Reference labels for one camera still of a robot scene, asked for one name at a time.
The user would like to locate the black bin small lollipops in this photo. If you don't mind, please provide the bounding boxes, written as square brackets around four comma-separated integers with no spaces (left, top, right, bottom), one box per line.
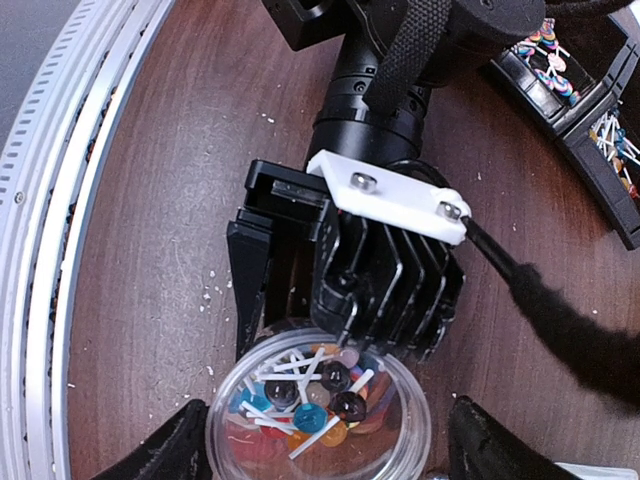
[558,96,639,251]

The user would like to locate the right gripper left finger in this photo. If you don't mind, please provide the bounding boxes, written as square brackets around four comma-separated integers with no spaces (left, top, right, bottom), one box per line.
[94,399,210,480]

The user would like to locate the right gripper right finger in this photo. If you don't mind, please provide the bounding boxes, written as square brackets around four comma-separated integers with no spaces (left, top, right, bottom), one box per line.
[448,396,576,479]

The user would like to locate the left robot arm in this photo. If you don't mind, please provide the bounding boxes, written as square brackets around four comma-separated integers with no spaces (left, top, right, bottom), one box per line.
[227,1,546,359]

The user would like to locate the clear plastic jar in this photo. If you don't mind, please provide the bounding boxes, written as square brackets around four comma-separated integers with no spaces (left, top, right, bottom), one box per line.
[205,328,432,479]

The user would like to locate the black bin swirl lollipops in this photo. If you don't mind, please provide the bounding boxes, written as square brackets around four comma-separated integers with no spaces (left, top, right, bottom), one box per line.
[481,16,639,147]

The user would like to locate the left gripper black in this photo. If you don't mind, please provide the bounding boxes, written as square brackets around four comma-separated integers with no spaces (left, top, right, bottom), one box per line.
[227,160,340,360]

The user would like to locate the aluminium front rail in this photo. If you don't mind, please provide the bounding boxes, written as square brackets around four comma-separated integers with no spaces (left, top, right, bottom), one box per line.
[1,1,172,479]

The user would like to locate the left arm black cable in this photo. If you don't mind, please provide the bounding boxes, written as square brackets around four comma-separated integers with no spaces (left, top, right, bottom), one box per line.
[362,0,640,416]

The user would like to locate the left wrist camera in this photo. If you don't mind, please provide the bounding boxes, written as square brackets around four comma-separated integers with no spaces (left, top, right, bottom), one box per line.
[306,150,470,362]

